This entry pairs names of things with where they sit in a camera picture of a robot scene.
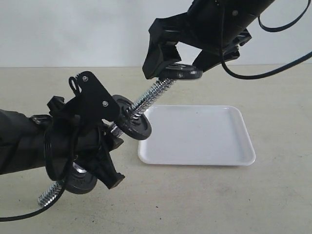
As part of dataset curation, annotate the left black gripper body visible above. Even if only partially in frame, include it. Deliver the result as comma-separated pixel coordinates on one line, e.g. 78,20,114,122
73,122,121,171

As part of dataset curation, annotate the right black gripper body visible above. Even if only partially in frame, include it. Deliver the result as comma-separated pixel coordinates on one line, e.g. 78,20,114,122
149,4,253,61

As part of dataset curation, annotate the chrome threaded dumbbell bar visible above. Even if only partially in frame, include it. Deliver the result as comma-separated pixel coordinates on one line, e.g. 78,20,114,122
38,78,175,207

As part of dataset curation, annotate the chrome collar nut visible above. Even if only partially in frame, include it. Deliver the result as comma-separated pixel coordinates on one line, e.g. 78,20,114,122
73,162,87,174

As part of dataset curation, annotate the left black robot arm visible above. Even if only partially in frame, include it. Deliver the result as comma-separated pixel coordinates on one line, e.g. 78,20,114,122
0,110,125,194

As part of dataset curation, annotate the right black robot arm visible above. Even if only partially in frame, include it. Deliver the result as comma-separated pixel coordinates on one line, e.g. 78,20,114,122
142,0,272,79

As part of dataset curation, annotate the white rectangular plastic tray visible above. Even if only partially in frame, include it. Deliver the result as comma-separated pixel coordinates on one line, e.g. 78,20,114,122
137,104,256,166

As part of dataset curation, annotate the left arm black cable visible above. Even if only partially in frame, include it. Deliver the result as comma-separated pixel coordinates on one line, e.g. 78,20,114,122
0,121,83,221

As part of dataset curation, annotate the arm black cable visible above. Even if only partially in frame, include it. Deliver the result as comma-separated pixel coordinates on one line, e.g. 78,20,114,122
220,0,312,80
0,121,83,221

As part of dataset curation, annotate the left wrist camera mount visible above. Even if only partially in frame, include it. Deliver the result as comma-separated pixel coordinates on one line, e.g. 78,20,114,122
47,71,120,128

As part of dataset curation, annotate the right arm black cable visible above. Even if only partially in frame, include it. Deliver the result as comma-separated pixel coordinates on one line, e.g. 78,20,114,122
220,0,312,80

